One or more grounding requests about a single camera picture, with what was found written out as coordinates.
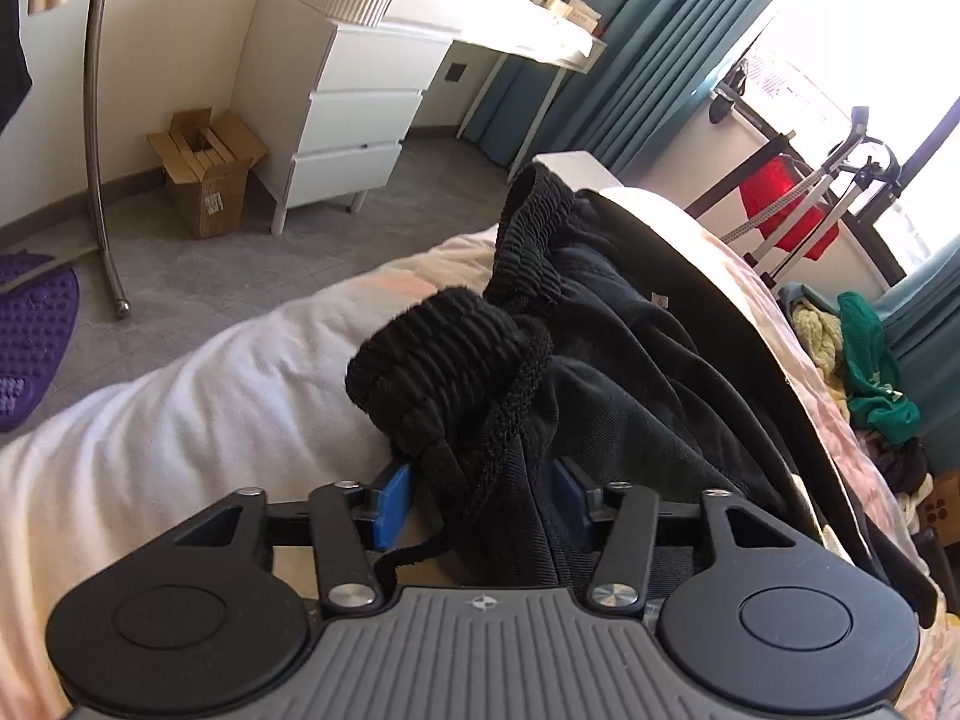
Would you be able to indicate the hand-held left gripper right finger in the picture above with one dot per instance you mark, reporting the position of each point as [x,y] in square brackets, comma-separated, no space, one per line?
[568,491]

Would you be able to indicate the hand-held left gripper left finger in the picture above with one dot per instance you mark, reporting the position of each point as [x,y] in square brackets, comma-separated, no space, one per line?
[394,502]

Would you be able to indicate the black clothes pile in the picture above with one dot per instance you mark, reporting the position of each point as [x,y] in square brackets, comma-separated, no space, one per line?
[907,465]

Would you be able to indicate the bed with pink sheet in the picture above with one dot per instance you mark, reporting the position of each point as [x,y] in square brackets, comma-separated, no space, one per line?
[187,405]

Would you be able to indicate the pale yellow garment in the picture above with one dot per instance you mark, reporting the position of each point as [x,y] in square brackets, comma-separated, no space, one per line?
[814,337]

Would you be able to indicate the green garment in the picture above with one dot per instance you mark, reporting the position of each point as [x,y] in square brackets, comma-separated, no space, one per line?
[870,367]

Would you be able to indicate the standing garment steamer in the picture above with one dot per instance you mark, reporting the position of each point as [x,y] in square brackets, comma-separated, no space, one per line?
[795,217]

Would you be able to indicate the red cloth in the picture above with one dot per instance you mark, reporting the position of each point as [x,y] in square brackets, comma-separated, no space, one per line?
[772,187]

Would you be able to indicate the open cardboard box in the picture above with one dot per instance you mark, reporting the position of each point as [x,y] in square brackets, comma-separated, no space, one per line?
[210,180]

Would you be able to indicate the brown paper bag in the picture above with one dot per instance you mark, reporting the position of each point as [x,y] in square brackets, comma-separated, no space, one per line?
[941,502]

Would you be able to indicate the white vanity desk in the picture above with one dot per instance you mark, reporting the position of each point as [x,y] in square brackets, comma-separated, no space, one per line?
[352,127]

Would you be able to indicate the purple studded mat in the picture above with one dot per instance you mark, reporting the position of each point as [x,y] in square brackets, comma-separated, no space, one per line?
[34,337]

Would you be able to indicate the teal window curtain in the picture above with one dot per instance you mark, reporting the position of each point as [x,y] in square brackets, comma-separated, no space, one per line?
[660,30]
[930,315]

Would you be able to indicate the small white box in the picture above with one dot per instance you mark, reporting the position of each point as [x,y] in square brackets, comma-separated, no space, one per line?
[585,15]

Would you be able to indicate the curved metal rack pole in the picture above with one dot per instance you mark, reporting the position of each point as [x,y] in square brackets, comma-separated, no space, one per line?
[91,127]

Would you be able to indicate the black framed window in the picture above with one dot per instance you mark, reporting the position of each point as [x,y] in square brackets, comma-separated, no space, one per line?
[862,30]

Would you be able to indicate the dark hanging cloth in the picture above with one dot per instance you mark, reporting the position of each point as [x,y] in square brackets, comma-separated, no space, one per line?
[11,30]

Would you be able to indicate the black metal frame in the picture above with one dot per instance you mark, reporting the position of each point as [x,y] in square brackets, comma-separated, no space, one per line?
[750,116]

